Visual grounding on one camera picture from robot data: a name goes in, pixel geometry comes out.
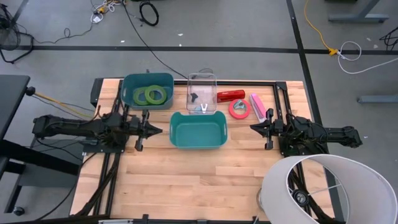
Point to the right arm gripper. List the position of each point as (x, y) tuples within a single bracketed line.
[(273, 129)]

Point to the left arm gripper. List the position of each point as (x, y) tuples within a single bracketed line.
[(143, 130)]

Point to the pink stapler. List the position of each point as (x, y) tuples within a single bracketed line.
[(258, 107)]

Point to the pink tape roll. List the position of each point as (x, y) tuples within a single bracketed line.
[(239, 115)]

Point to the teal staple remover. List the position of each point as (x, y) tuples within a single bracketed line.
[(238, 104)]

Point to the green tape roll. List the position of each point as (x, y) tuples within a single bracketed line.
[(147, 93), (136, 97)]

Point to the red stapler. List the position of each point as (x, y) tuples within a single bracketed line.
[(230, 96)]

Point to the light blue staple remover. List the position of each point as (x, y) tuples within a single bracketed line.
[(197, 109)]

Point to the black staple remover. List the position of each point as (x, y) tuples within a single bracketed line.
[(193, 97)]

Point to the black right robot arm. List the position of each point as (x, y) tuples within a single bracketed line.
[(320, 133)]

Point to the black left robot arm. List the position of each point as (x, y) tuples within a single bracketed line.
[(77, 127)]

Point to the teal plastic bin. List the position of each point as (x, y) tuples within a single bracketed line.
[(199, 132)]

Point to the blue-grey plastic bin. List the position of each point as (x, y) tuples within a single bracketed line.
[(130, 84)]

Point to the clear plastic container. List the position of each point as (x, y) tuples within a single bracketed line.
[(202, 84)]

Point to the silver table lamp white shade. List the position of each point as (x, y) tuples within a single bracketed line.
[(357, 186)]

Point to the black side desk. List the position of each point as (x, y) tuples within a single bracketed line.
[(12, 99)]

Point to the black floor fan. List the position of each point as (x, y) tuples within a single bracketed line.
[(9, 31)]

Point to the black aluminium rig frame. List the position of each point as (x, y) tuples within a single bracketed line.
[(280, 93)]

